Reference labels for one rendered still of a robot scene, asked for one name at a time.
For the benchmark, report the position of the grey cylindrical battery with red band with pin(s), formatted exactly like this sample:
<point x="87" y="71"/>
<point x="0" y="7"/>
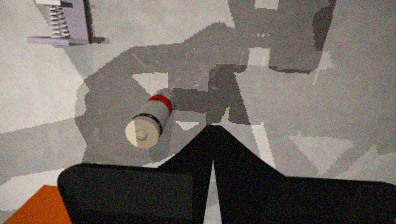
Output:
<point x="148" y="123"/>

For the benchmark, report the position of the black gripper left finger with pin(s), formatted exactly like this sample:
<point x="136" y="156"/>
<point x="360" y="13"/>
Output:
<point x="174" y="193"/>

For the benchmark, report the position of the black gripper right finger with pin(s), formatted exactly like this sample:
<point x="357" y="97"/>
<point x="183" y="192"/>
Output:
<point x="250" y="191"/>

